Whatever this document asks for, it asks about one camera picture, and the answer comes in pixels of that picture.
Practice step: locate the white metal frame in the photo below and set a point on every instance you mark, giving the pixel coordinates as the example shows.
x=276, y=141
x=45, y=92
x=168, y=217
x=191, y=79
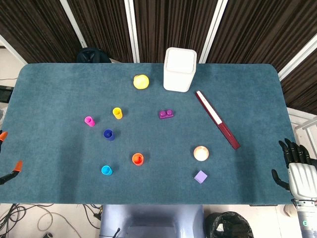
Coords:
x=305, y=124

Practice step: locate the black trash bin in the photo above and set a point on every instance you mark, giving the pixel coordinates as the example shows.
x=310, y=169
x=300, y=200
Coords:
x=230, y=225

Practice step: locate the teal table mat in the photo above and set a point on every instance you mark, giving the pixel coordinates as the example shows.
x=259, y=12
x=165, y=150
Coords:
x=62, y=86

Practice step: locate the dark blue plastic cup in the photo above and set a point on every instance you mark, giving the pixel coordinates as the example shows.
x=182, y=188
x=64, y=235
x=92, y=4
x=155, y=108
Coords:
x=109, y=134

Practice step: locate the black floor device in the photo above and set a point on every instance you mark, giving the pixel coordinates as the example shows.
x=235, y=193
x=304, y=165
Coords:
x=5, y=94

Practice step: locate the white square bin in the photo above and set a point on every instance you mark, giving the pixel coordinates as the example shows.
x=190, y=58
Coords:
x=178, y=72

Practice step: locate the peach wooden ball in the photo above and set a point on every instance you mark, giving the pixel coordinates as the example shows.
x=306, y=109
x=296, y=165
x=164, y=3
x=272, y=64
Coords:
x=201, y=153

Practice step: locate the white partition frame post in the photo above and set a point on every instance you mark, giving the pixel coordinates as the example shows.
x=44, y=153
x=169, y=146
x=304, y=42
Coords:
x=73, y=23
x=297, y=59
x=12, y=52
x=130, y=29
x=213, y=29

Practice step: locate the lilac cube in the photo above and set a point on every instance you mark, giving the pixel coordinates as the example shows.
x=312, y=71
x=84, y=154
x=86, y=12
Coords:
x=200, y=176

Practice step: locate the beige cloth bundle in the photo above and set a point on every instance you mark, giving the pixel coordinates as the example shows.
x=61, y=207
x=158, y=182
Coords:
x=288, y=210

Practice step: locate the orange plastic cup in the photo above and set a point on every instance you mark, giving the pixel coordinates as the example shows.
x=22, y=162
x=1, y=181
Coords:
x=137, y=159

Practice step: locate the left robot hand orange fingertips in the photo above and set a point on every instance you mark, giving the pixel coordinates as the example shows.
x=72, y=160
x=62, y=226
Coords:
x=17, y=166

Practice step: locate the cyan plastic cup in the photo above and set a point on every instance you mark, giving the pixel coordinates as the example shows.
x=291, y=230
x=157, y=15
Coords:
x=106, y=170

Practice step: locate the yellow ball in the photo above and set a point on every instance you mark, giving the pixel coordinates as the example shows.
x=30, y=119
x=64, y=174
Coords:
x=141, y=81

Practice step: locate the purple building block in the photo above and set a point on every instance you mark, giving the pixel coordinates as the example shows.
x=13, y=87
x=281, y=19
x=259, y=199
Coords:
x=166, y=115

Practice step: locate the black office chair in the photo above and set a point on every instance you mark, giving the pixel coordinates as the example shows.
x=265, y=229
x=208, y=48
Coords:
x=92, y=55

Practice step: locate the long maroon box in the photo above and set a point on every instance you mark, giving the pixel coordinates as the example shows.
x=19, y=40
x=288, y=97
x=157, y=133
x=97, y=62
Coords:
x=218, y=120

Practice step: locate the pink plastic cup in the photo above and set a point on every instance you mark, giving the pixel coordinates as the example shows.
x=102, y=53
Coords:
x=89, y=121

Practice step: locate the yellow plastic cup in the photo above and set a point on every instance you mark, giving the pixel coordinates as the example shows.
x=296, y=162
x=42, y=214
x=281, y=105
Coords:
x=117, y=112

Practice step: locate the blue-grey robot torso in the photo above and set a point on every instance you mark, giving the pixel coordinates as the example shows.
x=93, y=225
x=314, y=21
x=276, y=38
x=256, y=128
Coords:
x=151, y=220

